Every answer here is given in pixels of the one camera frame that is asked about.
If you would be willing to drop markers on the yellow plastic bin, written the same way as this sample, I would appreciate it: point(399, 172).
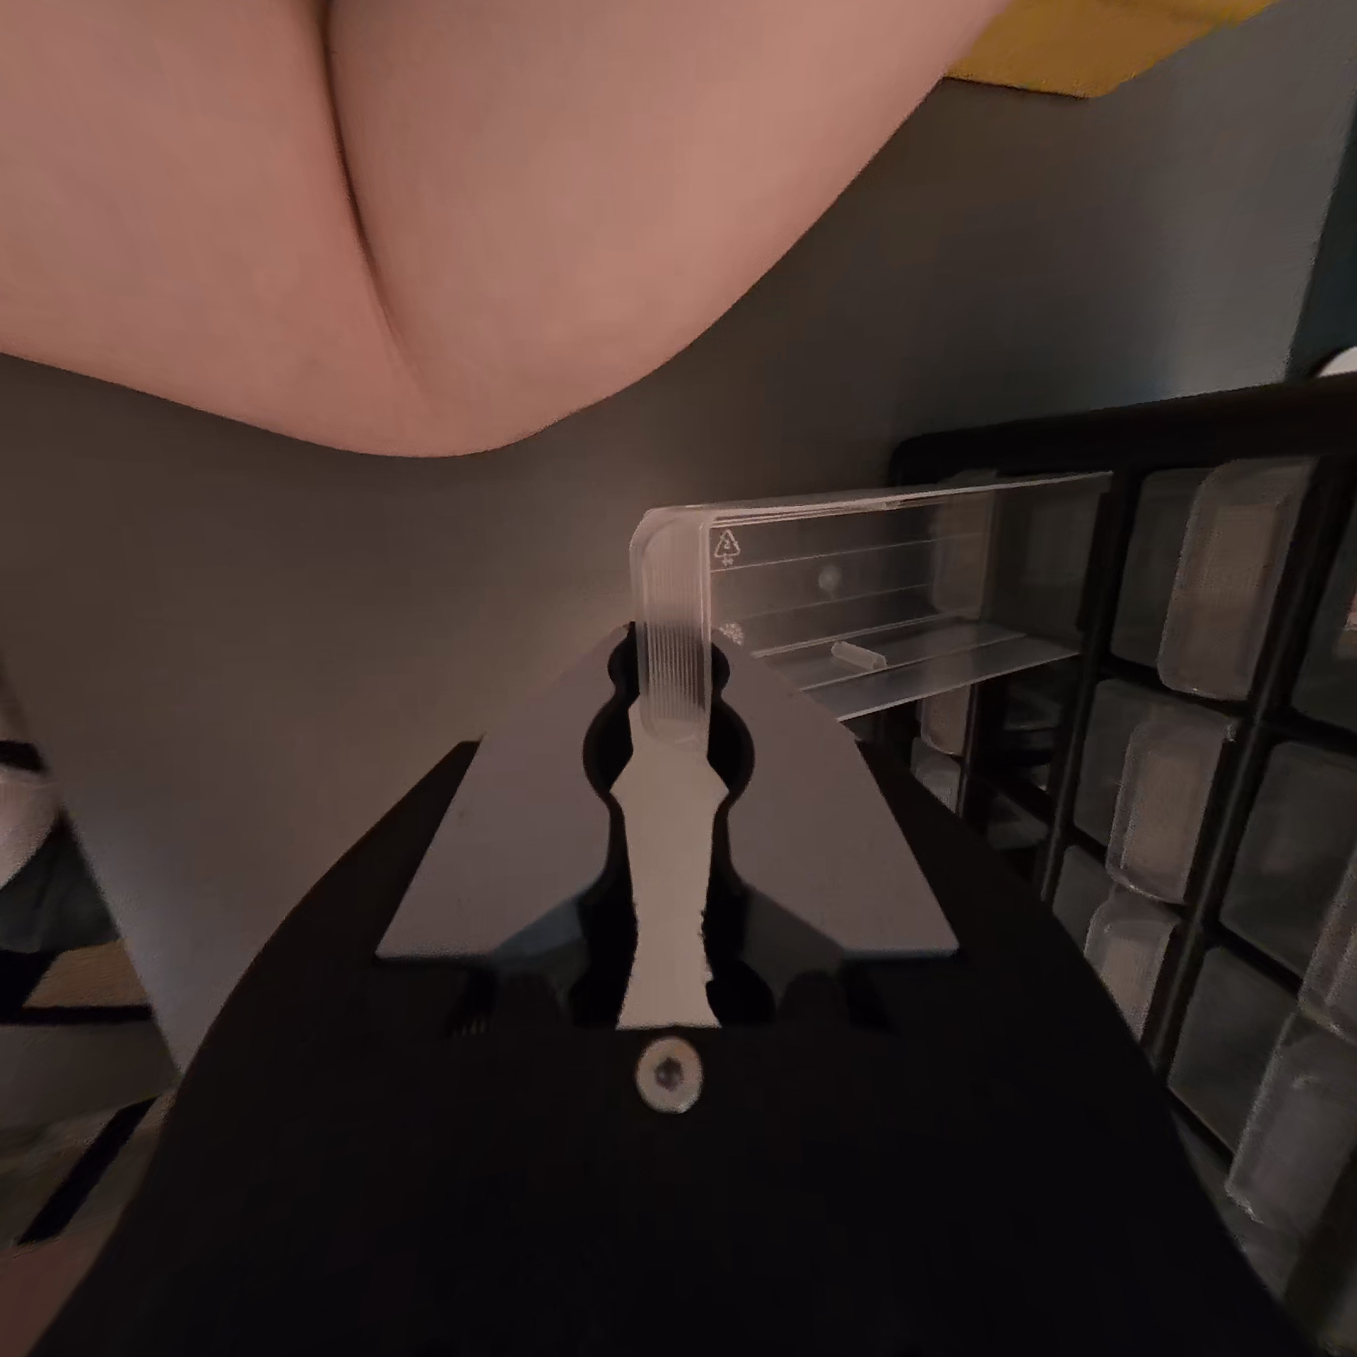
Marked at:
point(1080, 54)

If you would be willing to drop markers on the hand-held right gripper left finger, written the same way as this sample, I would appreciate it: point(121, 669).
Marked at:
point(508, 848)

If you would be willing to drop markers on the person's left forearm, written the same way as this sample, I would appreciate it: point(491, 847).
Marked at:
point(423, 212)

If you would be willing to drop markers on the rows of translucent cabinet drawers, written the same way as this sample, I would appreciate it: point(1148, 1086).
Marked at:
point(1218, 583)

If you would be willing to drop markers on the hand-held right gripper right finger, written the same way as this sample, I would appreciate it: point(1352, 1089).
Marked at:
point(836, 848)

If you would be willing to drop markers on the black drawer cabinet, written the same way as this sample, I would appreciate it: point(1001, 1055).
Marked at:
point(1101, 445)

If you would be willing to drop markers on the clear plastic drawer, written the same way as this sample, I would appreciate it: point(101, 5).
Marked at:
point(869, 572)

